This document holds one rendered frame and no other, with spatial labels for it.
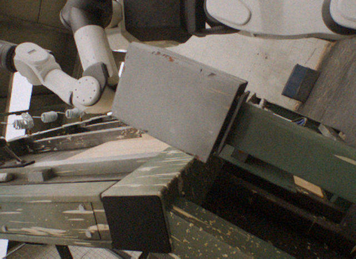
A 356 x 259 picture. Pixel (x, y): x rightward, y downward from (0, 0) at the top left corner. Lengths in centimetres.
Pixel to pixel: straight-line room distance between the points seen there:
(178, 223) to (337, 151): 25
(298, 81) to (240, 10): 432
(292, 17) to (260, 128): 53
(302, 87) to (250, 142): 473
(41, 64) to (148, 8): 36
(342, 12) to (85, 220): 77
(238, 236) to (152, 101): 25
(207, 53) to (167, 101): 596
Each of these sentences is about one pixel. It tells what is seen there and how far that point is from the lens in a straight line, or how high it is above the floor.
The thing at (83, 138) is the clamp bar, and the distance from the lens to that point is 138.
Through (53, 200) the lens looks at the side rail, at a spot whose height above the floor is 100.
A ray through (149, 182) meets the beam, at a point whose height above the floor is 84.
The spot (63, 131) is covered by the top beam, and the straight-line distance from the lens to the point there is 193.
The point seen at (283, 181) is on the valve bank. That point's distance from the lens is 66.
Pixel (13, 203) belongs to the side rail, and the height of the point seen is 110.
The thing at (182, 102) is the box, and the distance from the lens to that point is 35.
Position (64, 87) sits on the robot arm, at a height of 122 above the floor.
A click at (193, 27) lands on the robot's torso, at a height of 101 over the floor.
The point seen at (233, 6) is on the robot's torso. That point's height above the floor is 91.
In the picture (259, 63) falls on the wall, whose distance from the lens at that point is 612.
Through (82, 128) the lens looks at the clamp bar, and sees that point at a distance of 196.
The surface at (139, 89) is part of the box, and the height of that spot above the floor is 89.
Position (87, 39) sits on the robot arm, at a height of 122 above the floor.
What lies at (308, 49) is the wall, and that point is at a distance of 617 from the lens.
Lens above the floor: 73
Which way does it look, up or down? 14 degrees up
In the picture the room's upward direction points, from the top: 65 degrees counter-clockwise
